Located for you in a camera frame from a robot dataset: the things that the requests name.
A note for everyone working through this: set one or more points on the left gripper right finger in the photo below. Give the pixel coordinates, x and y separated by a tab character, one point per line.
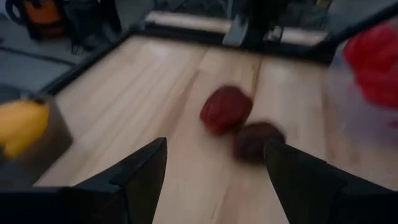
311	193

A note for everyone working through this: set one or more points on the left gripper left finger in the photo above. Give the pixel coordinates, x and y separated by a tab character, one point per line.
140	186

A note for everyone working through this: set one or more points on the dark red apple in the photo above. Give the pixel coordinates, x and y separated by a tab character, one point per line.
226	109
253	141

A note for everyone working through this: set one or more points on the red bell pepper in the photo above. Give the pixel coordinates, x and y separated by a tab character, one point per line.
370	46
381	90

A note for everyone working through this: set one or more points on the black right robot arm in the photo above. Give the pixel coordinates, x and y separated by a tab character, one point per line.
258	15

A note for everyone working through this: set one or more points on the clear plastic bin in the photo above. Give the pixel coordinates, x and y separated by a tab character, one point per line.
357	124

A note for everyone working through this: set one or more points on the smoky translucent plastic bin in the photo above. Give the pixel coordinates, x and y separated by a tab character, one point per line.
46	155

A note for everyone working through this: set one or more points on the yellow bell pepper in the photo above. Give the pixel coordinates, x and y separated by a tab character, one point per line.
21	124

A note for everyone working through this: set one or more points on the orange and black machine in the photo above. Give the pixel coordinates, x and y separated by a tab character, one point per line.
43	14

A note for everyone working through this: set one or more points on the black aluminium table frame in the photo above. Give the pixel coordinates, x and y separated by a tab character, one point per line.
311	53

